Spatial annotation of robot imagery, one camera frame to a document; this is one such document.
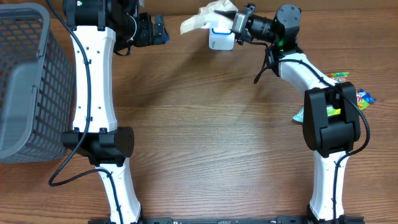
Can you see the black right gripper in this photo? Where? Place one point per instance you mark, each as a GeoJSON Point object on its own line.
{"type": "Point", "coordinates": [249, 7]}

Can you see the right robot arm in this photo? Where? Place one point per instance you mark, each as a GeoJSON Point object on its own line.
{"type": "Point", "coordinates": [331, 138]}

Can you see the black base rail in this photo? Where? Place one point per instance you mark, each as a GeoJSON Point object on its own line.
{"type": "Point", "coordinates": [277, 220]}

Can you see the grey plastic mesh basket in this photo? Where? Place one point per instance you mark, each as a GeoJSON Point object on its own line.
{"type": "Point", "coordinates": [37, 82]}

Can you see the colourful Haribo candy bag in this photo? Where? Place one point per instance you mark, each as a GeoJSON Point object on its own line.
{"type": "Point", "coordinates": [342, 77]}

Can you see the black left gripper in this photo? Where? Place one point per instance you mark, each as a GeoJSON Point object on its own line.
{"type": "Point", "coordinates": [148, 37]}

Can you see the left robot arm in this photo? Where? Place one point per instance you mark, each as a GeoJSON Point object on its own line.
{"type": "Point", "coordinates": [100, 29]}

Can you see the white barcode scanner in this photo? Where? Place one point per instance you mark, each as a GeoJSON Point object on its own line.
{"type": "Point", "coordinates": [221, 39]}

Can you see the blue wafer bar wrapper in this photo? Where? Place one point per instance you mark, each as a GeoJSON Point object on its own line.
{"type": "Point", "coordinates": [367, 97]}

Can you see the green toilet tissue pack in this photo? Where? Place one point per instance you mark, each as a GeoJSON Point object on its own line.
{"type": "Point", "coordinates": [299, 116]}

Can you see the beige snack bag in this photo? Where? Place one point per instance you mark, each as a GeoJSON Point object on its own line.
{"type": "Point", "coordinates": [207, 18]}

